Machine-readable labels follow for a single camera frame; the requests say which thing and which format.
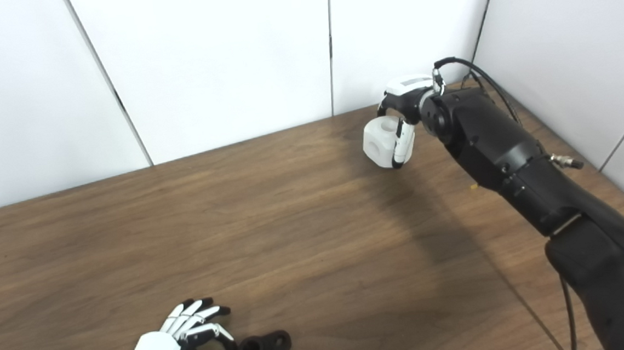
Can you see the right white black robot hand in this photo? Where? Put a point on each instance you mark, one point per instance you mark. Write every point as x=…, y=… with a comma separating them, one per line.
x=408, y=94

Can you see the white polyhedral block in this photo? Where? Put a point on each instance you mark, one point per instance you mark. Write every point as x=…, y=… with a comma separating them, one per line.
x=378, y=143

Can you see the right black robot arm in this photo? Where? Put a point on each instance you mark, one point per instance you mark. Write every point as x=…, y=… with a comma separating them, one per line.
x=508, y=150

